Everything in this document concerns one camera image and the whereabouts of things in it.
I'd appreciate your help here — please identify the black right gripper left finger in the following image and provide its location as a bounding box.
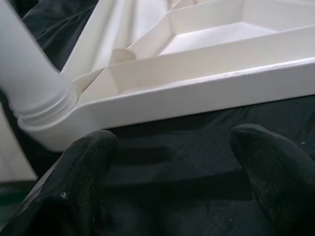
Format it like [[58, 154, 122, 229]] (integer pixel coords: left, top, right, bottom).
[[0, 129, 119, 236]]

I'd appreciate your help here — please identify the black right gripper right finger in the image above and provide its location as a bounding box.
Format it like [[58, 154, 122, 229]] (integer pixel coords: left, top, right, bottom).
[[230, 124, 315, 236]]

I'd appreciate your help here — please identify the white plastic children tabletop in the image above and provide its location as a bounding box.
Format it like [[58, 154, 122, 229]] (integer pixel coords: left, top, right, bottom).
[[18, 0, 315, 152]]

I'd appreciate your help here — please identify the white plastic table leg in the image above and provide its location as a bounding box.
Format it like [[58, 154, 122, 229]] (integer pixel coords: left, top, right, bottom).
[[0, 0, 80, 125]]

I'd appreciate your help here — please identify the black cloth table cover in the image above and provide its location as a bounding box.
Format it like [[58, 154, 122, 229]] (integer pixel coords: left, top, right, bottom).
[[0, 0, 315, 236]]

